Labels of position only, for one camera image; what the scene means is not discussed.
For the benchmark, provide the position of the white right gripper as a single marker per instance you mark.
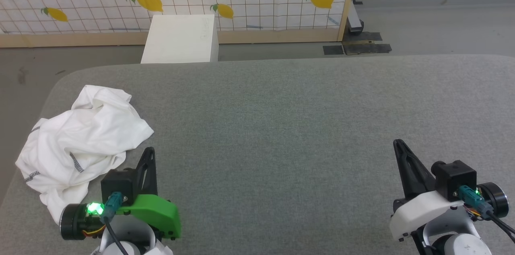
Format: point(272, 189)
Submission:
point(418, 210)

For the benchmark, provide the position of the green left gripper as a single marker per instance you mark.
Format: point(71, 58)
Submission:
point(157, 212)

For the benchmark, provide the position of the white garment with grey stitching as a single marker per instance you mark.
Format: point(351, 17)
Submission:
point(80, 138)

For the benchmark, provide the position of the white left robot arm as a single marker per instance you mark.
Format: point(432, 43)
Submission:
point(132, 235)

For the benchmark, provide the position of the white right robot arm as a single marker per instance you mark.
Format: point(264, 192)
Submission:
point(462, 243)

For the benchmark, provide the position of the large black floor tape patch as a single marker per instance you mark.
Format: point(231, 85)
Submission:
point(370, 47)

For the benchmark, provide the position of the white box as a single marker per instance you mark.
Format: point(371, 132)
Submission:
point(179, 40)

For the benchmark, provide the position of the grey fabric sofa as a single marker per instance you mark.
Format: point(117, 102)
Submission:
point(281, 126)

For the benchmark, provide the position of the small black floor tape patch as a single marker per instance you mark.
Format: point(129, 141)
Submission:
point(333, 50)

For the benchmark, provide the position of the metal partition foot with caster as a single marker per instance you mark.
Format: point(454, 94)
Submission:
point(354, 19)

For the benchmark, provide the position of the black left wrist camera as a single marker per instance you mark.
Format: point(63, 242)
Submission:
point(118, 184)

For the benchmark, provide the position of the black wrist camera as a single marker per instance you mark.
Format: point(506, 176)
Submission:
point(118, 184)
point(458, 178)

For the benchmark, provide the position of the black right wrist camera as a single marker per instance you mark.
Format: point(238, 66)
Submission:
point(458, 178)

